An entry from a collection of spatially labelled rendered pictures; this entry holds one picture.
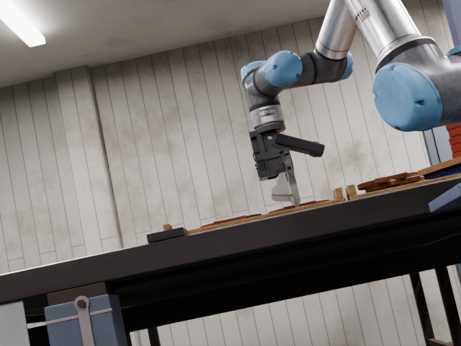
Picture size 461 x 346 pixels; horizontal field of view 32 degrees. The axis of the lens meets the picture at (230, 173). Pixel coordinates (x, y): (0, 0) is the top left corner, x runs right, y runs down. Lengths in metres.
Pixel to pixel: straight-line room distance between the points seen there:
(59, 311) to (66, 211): 5.45
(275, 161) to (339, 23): 0.34
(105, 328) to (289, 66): 0.68
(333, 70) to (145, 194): 5.21
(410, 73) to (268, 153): 0.60
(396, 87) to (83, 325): 0.77
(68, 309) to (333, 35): 0.80
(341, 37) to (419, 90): 0.51
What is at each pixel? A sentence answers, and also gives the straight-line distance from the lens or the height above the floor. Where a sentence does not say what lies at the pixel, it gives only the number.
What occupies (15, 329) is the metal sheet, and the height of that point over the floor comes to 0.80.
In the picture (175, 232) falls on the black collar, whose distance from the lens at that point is 1.66.
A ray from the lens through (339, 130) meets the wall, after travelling 6.99.
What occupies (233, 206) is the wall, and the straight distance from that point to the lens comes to 6.89.
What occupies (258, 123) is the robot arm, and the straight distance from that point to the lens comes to 1.89.
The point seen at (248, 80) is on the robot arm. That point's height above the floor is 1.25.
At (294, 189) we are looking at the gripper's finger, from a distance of 1.83.
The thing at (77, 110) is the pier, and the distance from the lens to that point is 7.14.
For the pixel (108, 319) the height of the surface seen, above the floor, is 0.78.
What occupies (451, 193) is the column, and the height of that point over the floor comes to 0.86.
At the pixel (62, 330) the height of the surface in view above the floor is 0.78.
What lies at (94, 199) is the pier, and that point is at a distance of 6.97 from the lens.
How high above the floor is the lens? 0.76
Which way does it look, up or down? 9 degrees up
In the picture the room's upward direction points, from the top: 12 degrees counter-clockwise
